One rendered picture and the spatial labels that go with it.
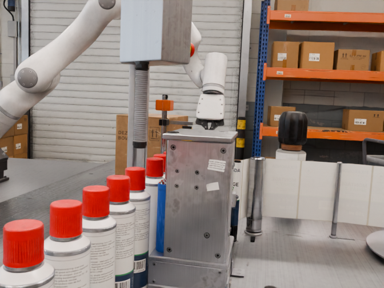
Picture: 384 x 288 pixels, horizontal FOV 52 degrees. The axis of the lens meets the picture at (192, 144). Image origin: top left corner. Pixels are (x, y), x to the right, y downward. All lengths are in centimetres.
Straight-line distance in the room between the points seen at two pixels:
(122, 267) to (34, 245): 24
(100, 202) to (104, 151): 530
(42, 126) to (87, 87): 89
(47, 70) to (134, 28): 57
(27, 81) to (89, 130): 435
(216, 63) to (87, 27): 48
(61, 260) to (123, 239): 16
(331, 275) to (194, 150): 38
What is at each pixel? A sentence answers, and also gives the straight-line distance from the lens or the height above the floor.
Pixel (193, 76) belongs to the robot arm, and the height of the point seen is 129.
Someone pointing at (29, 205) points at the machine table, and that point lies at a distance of 141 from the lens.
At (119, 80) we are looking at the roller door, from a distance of 569.
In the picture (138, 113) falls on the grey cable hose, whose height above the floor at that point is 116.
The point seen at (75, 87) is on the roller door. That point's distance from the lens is 589.
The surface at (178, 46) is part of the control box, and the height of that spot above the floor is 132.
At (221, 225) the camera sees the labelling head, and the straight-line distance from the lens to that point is 63.
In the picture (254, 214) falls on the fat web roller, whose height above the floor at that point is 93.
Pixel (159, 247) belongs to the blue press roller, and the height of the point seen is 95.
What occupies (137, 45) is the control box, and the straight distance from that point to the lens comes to 101.
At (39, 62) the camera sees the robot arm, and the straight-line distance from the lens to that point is 153.
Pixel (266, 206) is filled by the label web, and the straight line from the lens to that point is 101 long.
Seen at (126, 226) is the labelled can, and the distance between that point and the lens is 57.
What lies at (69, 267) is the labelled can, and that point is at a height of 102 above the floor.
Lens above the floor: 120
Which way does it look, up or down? 6 degrees down
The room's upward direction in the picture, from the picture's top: 3 degrees clockwise
